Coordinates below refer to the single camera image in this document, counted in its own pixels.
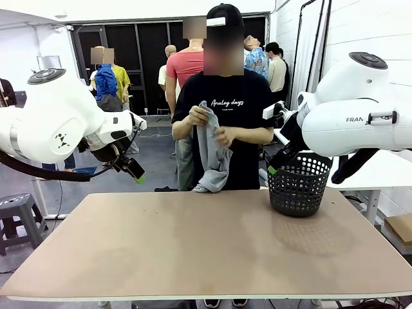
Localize mannequin with red top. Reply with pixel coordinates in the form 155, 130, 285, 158
165, 15, 207, 120

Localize person's left hand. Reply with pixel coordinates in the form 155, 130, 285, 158
214, 126, 239, 149

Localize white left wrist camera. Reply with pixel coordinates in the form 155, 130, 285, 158
128, 111, 147, 130

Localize brown cardboard box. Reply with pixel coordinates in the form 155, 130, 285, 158
384, 214, 412, 248

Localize curved black wall pipe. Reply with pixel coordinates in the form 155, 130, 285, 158
288, 0, 317, 110

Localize black perforated plastic basket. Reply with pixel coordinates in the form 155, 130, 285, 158
265, 151, 334, 217

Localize black cap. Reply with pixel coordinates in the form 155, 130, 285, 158
205, 3, 245, 37

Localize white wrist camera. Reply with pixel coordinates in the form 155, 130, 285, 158
128, 111, 147, 130
263, 100, 286, 120

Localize white side table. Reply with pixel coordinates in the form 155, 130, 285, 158
326, 147, 412, 226

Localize mannequin with blue jacket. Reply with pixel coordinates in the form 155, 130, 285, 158
93, 46, 125, 113

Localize person's left forearm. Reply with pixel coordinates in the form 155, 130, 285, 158
232, 127, 274, 144

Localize grey plastic stool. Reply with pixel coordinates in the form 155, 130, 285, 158
0, 192, 49, 257

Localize grey training pants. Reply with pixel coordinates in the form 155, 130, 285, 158
192, 100, 233, 194

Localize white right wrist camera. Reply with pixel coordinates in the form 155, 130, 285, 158
263, 100, 286, 120

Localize mannequin with yellow shirt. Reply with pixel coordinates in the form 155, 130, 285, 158
111, 62, 132, 112

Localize background person in black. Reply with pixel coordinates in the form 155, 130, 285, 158
278, 48, 291, 99

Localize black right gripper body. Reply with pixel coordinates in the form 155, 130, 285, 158
279, 110, 306, 154

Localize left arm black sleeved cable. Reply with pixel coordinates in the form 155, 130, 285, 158
0, 150, 93, 183

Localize grey wall-mounted board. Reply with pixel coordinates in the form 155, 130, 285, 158
36, 55, 62, 70

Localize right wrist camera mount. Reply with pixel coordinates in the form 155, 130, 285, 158
273, 108, 297, 129

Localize straight black wall pipe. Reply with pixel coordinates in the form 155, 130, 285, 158
306, 0, 326, 93
321, 0, 333, 75

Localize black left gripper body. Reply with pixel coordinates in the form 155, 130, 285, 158
91, 143, 132, 172

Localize person in black t-shirt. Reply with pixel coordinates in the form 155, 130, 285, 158
171, 3, 275, 191

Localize person's right hand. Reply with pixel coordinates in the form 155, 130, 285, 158
187, 105, 211, 127

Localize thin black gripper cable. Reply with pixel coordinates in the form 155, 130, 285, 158
91, 124, 143, 177

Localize figure in floral blue shirt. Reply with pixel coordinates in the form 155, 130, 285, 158
243, 34, 270, 81

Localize person in dark maroon clothes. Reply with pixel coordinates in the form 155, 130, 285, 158
0, 78, 17, 108

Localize person's right forearm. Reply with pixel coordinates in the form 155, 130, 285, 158
172, 115, 194, 142

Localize bald mannequin cream shirt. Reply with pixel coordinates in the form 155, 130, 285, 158
157, 44, 178, 113

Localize person in beige shirt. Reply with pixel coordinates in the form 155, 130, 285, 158
265, 41, 288, 97

